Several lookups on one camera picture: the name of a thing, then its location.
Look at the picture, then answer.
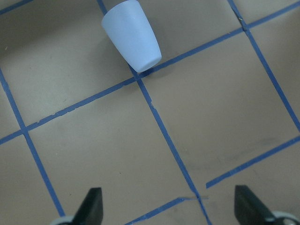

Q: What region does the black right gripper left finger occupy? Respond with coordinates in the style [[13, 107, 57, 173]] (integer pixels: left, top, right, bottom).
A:
[[72, 187, 104, 225]]

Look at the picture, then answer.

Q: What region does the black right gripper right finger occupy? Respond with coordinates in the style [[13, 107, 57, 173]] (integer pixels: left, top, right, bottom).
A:
[[234, 185, 274, 225]]

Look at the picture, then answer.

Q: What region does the light blue plastic cup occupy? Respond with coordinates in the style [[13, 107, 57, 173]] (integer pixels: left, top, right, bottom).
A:
[[101, 0, 162, 73]]

